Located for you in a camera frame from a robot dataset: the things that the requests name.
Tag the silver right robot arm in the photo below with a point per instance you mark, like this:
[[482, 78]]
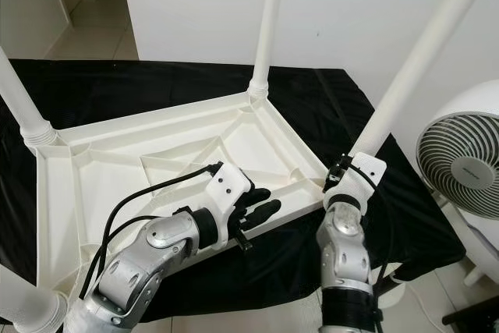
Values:
[[343, 251]]

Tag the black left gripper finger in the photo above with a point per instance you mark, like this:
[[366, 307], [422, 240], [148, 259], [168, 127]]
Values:
[[261, 213], [259, 196]]

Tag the black table cloth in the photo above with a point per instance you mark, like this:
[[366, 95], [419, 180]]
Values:
[[421, 239]]

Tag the white plastic children table top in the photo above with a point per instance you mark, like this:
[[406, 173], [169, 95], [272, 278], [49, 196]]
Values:
[[125, 169]]

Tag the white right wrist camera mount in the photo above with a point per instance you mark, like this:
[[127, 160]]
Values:
[[362, 173]]

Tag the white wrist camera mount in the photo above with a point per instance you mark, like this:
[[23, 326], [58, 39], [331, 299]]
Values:
[[362, 173], [228, 189]]

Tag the white standing fan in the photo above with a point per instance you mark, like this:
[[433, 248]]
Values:
[[464, 154]]

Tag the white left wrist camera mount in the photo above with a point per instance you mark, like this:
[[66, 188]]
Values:
[[228, 189]]

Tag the black metal floor bar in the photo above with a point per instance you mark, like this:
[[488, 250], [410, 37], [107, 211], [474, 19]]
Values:
[[472, 313]]

